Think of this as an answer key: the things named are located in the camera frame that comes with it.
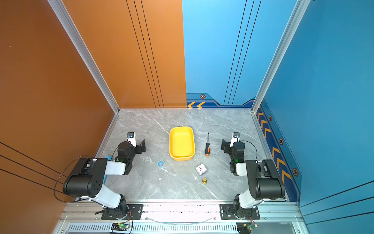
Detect orange black screwdriver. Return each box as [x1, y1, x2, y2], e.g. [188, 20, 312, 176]
[205, 133, 210, 157]

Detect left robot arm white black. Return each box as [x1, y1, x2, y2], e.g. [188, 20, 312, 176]
[63, 140, 146, 220]

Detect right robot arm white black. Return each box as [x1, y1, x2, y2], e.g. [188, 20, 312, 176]
[221, 139, 286, 219]

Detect yellow plastic bin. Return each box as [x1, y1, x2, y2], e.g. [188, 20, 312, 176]
[169, 126, 196, 161]

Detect small white square clock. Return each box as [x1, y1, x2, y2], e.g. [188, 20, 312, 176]
[195, 163, 207, 176]

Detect circuit board right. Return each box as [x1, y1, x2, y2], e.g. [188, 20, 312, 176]
[236, 222, 258, 234]

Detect green circuit board left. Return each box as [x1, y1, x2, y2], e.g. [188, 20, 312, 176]
[110, 222, 131, 234]

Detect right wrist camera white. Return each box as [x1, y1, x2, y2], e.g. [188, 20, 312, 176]
[230, 132, 240, 148]

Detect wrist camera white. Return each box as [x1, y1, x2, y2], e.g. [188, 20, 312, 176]
[230, 132, 240, 148]
[127, 132, 136, 147]

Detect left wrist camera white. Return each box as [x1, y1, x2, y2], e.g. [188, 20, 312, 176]
[127, 132, 136, 147]

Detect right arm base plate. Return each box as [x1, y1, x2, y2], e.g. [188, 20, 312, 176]
[219, 203, 261, 220]

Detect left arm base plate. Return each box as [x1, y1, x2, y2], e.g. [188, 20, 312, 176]
[101, 204, 144, 221]

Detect aluminium front rail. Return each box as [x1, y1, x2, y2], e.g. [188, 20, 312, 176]
[53, 200, 309, 234]

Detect right aluminium corner post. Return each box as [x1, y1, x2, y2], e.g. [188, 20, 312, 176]
[251, 0, 311, 114]

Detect aluminium corner post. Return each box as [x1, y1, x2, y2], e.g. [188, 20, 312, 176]
[48, 0, 120, 114]
[251, 0, 311, 114]

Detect left aluminium corner post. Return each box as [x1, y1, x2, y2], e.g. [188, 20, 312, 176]
[48, 0, 120, 114]

